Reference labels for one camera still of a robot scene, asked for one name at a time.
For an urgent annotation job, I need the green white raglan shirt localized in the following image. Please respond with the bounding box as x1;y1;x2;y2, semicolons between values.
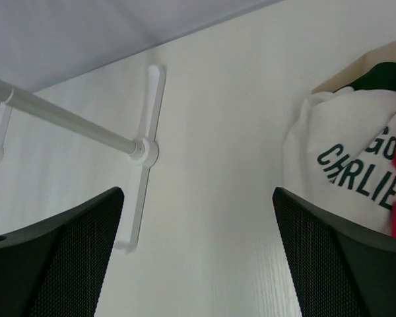
282;62;396;235

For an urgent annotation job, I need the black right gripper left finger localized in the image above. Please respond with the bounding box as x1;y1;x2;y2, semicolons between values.
0;187;124;316

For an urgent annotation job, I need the beige t shirt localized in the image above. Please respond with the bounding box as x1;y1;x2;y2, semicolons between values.
312;41;396;94

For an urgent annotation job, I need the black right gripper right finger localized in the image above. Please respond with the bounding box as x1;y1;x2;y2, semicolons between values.
272;187;396;316

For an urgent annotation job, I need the white clothes rack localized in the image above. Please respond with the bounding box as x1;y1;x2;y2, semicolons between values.
0;65;166;253

